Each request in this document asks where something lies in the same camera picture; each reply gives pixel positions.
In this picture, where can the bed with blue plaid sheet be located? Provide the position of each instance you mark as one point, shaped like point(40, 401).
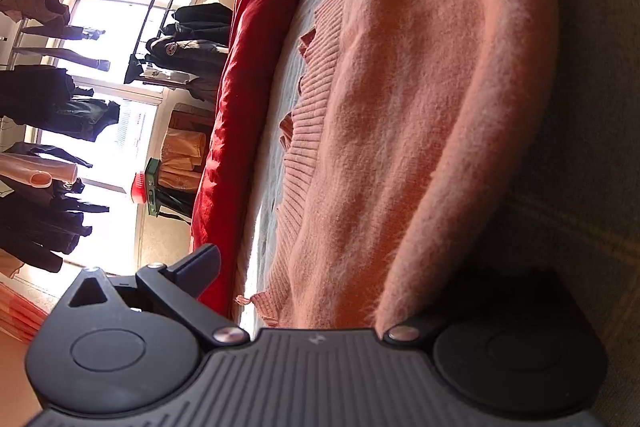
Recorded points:
point(590, 107)

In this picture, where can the clothes rack with dark jackets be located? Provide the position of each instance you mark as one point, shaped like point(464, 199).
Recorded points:
point(130, 127)

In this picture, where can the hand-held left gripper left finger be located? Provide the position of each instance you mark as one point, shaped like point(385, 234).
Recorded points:
point(200, 267)

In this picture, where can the dark navy jacket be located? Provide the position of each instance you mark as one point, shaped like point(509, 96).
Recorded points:
point(200, 19)

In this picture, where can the black hanging bag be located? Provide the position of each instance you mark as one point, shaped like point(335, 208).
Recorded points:
point(175, 204)

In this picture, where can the orange knit sweater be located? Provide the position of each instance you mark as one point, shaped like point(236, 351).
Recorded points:
point(425, 107)

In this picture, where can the red plastic basin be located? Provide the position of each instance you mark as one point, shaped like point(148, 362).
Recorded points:
point(139, 189)

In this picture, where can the brown wooden cabinet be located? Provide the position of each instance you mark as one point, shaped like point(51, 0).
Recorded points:
point(192, 118)

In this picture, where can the row of hanging dark clothes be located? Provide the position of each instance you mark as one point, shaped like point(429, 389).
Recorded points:
point(40, 97)

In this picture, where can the green table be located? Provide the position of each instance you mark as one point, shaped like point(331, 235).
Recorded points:
point(152, 187)

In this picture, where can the black jacket with round patch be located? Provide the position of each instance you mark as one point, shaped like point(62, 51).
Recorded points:
point(190, 52)

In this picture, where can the red quilt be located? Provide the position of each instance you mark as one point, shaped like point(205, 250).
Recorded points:
point(250, 57)

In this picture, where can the olive hanging cloth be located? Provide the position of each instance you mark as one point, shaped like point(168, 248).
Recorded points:
point(202, 88)

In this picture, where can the orange shorts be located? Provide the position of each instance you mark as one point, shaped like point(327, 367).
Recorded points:
point(182, 159)

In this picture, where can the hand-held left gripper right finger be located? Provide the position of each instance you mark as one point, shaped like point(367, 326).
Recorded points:
point(425, 322)

